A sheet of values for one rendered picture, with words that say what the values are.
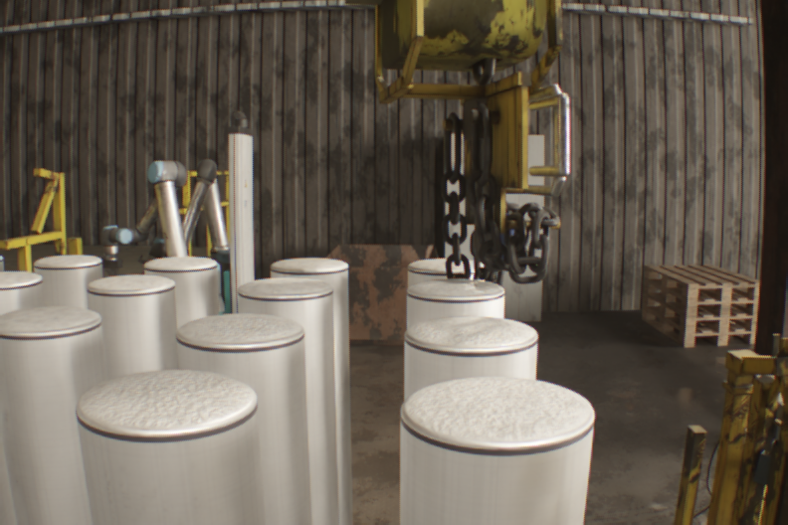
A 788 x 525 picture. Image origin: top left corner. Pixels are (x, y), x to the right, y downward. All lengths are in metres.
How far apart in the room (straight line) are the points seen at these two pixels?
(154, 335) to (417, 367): 0.55
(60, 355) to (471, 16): 0.75
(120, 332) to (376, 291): 4.49
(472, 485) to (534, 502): 0.05
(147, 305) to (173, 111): 6.58
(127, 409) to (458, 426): 0.27
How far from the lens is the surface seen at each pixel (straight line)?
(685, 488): 2.24
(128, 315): 1.18
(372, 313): 5.66
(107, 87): 8.07
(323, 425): 1.17
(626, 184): 7.57
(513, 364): 0.78
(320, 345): 1.12
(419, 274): 1.36
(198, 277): 1.44
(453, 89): 1.13
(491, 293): 1.09
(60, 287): 1.56
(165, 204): 3.64
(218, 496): 0.57
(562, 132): 0.94
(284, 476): 0.86
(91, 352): 0.93
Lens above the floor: 1.53
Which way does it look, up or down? 5 degrees down
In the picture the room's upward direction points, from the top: straight up
